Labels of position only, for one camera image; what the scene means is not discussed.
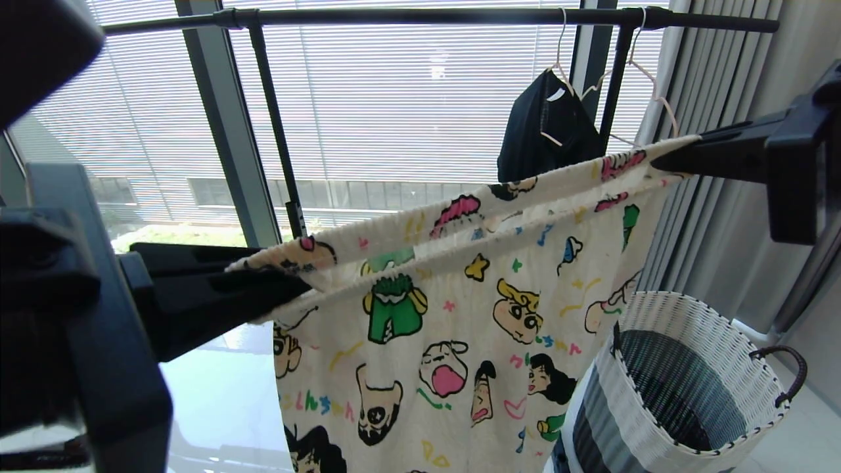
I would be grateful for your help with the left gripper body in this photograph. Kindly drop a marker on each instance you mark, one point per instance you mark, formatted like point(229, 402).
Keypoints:
point(66, 341)

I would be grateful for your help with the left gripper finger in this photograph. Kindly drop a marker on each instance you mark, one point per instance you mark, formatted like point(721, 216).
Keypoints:
point(190, 256)
point(210, 302)

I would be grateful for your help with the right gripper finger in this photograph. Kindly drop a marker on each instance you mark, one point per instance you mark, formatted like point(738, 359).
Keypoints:
point(723, 157)
point(749, 127)

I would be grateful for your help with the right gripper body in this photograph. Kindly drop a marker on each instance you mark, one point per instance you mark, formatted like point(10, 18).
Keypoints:
point(801, 171)

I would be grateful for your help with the pink clothes hanger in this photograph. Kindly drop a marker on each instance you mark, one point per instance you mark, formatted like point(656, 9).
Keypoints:
point(560, 52)
point(660, 98)

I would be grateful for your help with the black garment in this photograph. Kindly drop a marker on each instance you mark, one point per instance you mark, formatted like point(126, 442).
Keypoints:
point(525, 144)

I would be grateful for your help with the cream printed garment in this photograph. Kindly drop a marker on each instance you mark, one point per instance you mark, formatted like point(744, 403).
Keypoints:
point(460, 315)

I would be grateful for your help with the white laundry basket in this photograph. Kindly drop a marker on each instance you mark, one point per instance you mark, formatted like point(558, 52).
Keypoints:
point(657, 315)

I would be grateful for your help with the black clothes rack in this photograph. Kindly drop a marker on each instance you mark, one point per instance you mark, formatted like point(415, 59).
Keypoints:
point(460, 16)

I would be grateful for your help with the beige curtain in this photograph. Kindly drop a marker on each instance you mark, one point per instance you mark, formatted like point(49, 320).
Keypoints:
point(723, 230)

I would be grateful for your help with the window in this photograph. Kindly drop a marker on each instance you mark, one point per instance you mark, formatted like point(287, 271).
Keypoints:
point(394, 98)

